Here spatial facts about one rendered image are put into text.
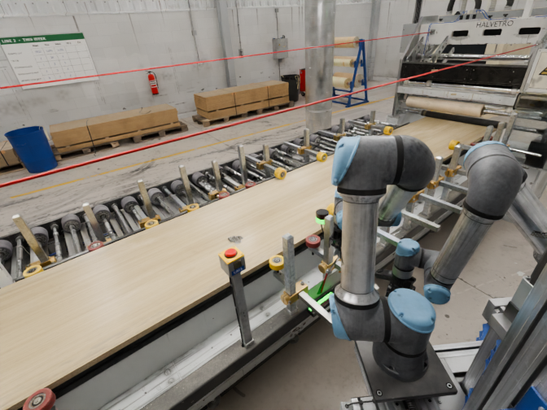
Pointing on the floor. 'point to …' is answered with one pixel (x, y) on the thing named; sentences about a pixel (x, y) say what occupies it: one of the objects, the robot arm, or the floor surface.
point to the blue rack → (354, 80)
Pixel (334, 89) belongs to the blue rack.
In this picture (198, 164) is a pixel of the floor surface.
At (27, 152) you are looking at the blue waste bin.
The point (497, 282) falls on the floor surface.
